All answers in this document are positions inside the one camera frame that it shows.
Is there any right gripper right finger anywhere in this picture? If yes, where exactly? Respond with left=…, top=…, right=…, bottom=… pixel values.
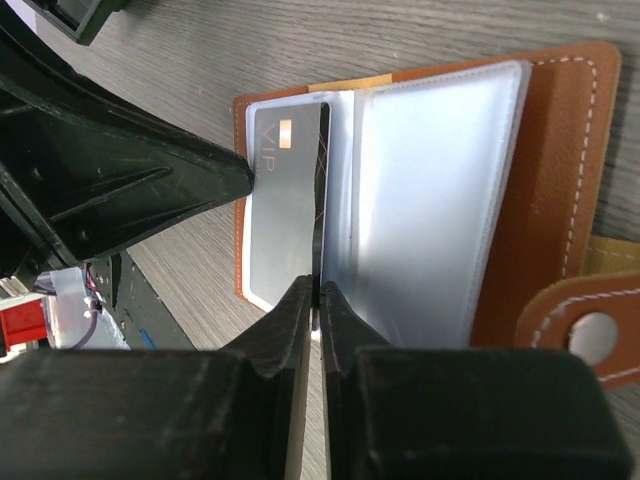
left=319, top=283, right=633, bottom=479

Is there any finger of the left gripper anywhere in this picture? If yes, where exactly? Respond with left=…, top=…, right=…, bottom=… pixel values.
left=1, top=24, right=253, bottom=278

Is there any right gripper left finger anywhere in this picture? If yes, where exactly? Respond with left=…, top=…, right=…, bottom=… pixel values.
left=1, top=276, right=312, bottom=479

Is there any brown leather card holder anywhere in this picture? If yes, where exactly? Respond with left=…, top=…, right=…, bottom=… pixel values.
left=232, top=41, right=640, bottom=391

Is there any black card organizer tray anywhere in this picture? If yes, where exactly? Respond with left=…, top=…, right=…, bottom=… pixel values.
left=33, top=0, right=129, bottom=46

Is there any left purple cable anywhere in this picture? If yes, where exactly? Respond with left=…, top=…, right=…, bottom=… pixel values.
left=69, top=294, right=104, bottom=351

